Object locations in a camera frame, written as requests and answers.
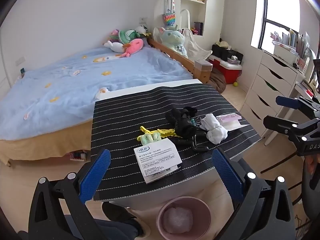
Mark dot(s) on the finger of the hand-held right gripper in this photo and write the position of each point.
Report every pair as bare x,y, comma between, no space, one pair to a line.
283,101
277,123

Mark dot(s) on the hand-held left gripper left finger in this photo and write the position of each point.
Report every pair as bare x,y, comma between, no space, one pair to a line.
96,175

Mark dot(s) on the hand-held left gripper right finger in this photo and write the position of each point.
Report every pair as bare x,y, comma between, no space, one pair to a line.
226,175

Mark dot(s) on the white socks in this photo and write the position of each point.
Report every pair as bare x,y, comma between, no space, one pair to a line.
215,130

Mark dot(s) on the pink wipes packet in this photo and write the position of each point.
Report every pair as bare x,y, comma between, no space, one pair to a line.
230,118

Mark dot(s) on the small green socks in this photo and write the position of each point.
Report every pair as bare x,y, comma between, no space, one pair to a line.
147,138

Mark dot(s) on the white printed leaflet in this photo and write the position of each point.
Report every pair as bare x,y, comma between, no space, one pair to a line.
157,160

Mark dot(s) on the black wrist brace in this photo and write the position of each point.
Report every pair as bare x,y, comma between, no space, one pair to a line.
180,125

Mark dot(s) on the pink waste bin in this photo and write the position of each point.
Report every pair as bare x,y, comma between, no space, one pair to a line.
160,220

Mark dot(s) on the white drawer unit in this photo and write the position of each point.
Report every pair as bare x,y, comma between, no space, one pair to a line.
265,85

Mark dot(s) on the white storage box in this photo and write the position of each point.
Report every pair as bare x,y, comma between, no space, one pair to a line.
285,50

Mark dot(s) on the person's left leg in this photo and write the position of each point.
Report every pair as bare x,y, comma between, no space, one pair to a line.
117,227

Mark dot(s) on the black striped table mat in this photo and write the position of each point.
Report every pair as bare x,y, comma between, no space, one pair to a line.
120,120

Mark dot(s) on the teal binder clip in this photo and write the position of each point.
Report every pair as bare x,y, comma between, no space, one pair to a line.
194,122

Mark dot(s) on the red cooler box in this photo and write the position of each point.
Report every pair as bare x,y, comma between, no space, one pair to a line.
228,73

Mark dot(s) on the row of books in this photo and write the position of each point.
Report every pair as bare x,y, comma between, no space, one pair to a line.
295,40

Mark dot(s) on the tissue box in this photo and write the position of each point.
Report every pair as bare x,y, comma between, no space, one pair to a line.
233,60

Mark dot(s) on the beige bed skirt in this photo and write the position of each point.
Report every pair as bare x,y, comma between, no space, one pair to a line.
37,145

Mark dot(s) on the brown cushion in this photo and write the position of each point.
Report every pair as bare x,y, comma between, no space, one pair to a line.
218,80

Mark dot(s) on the yellow hair clip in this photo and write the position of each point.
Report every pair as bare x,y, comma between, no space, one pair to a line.
165,131

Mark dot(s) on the black storage box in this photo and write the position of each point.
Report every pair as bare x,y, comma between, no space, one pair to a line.
222,52

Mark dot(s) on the beige hat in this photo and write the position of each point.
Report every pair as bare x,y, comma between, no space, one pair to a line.
223,44

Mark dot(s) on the clear plastic box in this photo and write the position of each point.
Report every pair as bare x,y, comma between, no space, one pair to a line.
203,66

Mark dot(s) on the light blue blanket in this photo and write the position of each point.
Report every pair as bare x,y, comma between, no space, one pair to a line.
62,87

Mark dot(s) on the black framed window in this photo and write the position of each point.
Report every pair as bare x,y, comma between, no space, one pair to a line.
277,2

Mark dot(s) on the white tote bag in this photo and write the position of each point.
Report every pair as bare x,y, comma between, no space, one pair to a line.
196,45

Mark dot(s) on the dark purple box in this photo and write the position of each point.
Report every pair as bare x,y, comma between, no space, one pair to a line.
198,27

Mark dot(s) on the large teal plush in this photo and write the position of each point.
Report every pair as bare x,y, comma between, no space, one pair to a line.
172,38

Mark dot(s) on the white seal plush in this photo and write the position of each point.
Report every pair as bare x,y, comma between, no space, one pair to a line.
115,47

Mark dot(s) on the pink fish plush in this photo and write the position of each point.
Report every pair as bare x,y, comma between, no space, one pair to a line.
133,45

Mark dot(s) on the rainbow bubble bag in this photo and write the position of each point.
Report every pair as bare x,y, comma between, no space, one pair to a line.
169,18

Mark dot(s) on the purple pink plush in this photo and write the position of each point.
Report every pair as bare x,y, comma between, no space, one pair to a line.
114,34

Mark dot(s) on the green hat plush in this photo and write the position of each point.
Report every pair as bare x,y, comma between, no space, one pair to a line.
127,35

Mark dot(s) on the white duck plush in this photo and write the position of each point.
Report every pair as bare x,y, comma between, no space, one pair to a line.
142,30

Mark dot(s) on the wooden bed frame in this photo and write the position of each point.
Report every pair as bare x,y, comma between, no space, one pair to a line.
180,60

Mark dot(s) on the white wall shelf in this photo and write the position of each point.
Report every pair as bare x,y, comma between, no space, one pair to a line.
197,10

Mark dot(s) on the white tube frame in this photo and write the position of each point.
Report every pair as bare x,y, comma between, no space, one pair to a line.
187,13

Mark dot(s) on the white wall socket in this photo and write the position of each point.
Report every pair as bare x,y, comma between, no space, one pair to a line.
142,20

